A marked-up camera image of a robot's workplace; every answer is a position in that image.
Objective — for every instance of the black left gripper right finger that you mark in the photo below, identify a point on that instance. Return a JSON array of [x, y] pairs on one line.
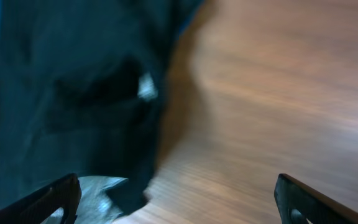
[[299, 203]]

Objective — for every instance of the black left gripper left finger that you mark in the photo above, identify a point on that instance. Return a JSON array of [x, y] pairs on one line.
[[64, 193]]

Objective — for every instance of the black shorts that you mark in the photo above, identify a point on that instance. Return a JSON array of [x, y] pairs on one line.
[[82, 90]]

